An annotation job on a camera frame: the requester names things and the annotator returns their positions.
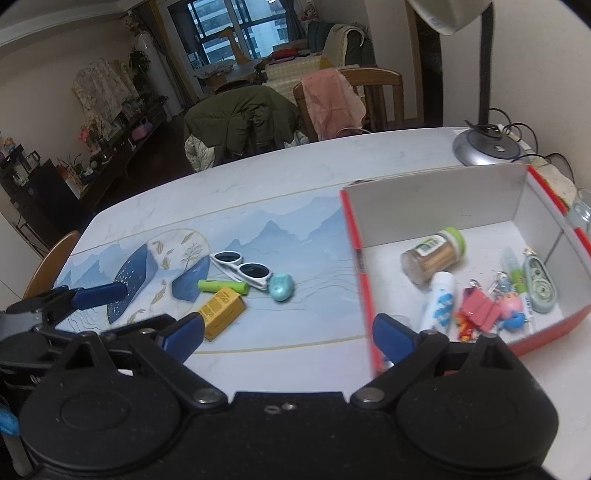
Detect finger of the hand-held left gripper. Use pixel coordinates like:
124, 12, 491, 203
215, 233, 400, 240
8, 282, 129, 330

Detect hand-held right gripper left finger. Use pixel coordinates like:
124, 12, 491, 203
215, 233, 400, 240
65, 313, 228, 409

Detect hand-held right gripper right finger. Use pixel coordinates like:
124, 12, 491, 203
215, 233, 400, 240
351, 313, 515, 409

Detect red cardboard box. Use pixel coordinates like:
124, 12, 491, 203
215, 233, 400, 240
339, 162, 591, 374

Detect white tube with blue print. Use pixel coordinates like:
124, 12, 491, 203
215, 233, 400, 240
419, 271, 457, 335

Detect toothpick jar with green lid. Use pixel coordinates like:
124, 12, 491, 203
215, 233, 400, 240
401, 227, 467, 284

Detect pink binder clip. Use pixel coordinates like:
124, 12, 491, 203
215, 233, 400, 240
461, 286, 504, 333

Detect green and white pen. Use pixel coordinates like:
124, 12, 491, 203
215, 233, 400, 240
502, 246, 529, 296

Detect green correction tape dispenser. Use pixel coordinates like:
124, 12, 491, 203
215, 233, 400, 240
522, 249, 558, 315

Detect person's left hand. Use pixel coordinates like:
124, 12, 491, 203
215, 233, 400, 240
0, 405, 20, 435

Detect small yellow box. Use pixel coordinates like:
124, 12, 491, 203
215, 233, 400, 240
198, 286, 247, 342

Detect round-backed wooden chair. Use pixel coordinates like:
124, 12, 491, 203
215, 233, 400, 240
23, 230, 81, 300

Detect green highlighter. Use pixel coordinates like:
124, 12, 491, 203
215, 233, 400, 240
198, 278, 250, 297

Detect white sunglasses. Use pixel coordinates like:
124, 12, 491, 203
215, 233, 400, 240
209, 250, 273, 291

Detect teal egg-shaped toy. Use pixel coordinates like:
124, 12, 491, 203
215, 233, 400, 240
269, 272, 295, 303

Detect black cabinet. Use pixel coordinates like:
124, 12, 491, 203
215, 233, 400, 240
0, 145, 86, 245

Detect pink pig figure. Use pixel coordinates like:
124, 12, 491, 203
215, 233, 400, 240
496, 288, 529, 332

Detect blue mountain print table mat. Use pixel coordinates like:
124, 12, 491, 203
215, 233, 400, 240
51, 194, 370, 356

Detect dark low cabinet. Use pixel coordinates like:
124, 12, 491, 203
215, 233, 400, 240
60, 95, 169, 199

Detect pink flowers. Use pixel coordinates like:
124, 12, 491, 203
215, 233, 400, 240
78, 120, 105, 153

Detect clear glass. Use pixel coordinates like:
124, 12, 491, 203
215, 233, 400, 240
566, 188, 591, 234

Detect dark green jacket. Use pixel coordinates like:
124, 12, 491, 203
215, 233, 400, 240
183, 83, 309, 174

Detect beige cloth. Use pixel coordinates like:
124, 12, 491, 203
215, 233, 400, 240
529, 156, 578, 206

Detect white standing air conditioner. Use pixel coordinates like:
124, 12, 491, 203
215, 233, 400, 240
134, 32, 183, 116

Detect green potted plant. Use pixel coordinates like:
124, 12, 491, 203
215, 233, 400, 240
127, 48, 151, 88

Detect wooden chair with curved back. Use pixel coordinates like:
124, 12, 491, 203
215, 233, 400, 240
293, 68, 406, 141

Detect pink cloth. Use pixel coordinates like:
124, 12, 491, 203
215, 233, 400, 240
300, 68, 367, 134

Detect round side table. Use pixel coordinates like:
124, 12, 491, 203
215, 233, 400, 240
194, 59, 259, 86

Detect desk lamp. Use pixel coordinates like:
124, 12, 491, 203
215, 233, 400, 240
406, 0, 525, 167

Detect beige woven ottoman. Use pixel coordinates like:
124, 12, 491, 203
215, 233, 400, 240
265, 54, 324, 93

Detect large window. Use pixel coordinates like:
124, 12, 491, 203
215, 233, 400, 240
166, 0, 289, 65

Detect beige blanket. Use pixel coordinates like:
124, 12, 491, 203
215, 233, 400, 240
321, 23, 365, 68

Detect dark sofa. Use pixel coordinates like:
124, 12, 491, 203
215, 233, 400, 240
307, 21, 377, 68

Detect floral wall hanging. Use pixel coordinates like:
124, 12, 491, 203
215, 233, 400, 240
71, 58, 139, 116

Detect black cables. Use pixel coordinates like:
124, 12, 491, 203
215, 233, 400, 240
464, 107, 578, 183

